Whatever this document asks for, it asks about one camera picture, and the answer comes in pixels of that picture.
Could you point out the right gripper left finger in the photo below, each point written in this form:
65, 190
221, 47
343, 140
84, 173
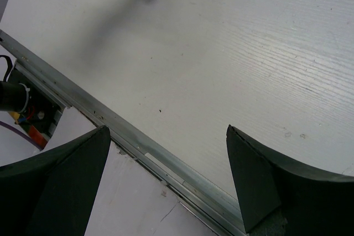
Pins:
53, 193

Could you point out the aluminium table frame rail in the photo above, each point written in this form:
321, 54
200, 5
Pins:
210, 204

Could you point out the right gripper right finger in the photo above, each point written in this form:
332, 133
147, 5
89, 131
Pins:
279, 195

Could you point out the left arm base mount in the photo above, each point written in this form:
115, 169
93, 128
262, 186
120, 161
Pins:
42, 114

